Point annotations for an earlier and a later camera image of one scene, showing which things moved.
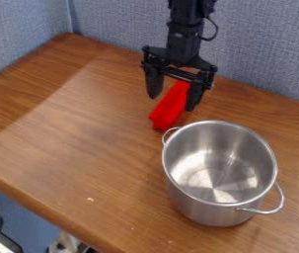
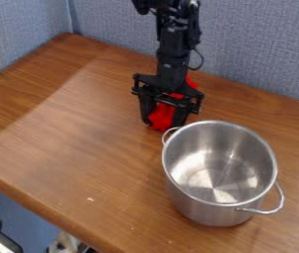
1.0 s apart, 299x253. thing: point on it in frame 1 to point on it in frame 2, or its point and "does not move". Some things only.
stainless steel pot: (220, 170) does not move
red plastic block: (167, 114) does not move
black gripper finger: (153, 73) to (148, 102)
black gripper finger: (195, 93) to (179, 116)
